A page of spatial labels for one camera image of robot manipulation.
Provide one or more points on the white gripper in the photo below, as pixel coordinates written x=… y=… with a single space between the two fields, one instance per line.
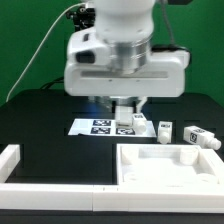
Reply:
x=163 y=76

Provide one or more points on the white square tabletop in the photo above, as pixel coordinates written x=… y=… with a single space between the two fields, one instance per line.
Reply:
x=168 y=165

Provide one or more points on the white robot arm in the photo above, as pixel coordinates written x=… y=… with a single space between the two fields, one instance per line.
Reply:
x=113 y=60

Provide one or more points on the white marker sheet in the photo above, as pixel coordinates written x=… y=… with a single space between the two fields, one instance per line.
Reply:
x=107 y=127

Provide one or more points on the white U-shaped fence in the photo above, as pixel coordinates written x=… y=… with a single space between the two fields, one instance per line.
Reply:
x=200 y=198

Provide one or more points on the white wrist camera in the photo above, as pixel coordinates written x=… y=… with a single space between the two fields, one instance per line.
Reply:
x=85 y=48

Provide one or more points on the black camera stand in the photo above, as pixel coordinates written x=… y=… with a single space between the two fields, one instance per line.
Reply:
x=83 y=17

